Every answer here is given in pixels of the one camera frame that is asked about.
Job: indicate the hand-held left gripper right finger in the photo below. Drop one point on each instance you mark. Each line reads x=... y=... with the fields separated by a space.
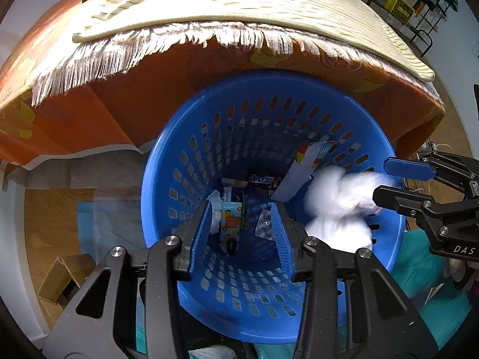
x=281 y=239

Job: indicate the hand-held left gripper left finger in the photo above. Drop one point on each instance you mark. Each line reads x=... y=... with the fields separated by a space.
x=200 y=239

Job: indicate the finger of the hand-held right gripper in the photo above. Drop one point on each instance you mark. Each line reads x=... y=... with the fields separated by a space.
x=393 y=194
x=408 y=168

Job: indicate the blue plastic basket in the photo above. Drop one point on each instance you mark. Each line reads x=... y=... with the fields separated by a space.
x=239 y=86

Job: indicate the silver blister pack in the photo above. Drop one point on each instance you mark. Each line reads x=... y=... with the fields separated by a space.
x=265 y=224

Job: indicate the light blue colourful packet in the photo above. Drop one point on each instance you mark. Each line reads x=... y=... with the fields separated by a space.
x=231 y=220

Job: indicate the brown candy bar wrapper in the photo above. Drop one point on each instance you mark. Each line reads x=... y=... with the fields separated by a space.
x=264 y=180

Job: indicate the flattened white striped carton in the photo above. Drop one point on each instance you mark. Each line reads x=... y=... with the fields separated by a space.
x=299 y=172

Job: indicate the teal cloth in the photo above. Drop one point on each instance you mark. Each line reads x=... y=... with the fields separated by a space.
x=423 y=269

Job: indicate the black drying rack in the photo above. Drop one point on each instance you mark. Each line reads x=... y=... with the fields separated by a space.
x=419 y=26

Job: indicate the brown cardboard box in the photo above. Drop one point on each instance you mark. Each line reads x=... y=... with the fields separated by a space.
x=56 y=276

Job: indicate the orange floral bedsheet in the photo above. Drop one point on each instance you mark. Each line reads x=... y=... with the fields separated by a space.
x=93 y=119

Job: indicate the yellow plastic crate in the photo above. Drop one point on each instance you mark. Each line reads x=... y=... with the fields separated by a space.
x=400 y=5

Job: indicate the striped cream blanket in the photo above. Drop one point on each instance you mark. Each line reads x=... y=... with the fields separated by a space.
x=224 y=0

